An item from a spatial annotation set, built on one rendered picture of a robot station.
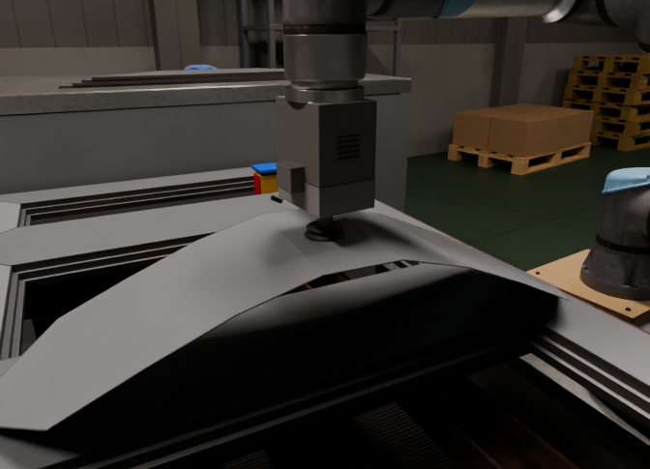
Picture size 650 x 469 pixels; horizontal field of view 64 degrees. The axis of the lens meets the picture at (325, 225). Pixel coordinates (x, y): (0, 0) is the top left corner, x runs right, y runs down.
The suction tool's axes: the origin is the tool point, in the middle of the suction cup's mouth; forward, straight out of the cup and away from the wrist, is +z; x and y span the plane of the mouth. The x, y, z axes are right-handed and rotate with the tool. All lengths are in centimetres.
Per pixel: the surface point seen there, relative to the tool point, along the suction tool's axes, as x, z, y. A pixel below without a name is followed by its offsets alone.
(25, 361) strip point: -28.8, 8.4, -7.8
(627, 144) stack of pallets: 542, 91, -260
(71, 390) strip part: -25.6, 6.4, 2.2
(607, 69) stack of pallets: 546, 15, -299
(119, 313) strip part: -20.2, 4.5, -5.0
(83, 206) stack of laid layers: -16, 13, -72
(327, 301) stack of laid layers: 4.4, 11.0, -6.7
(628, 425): 36.5, 27.9, 16.7
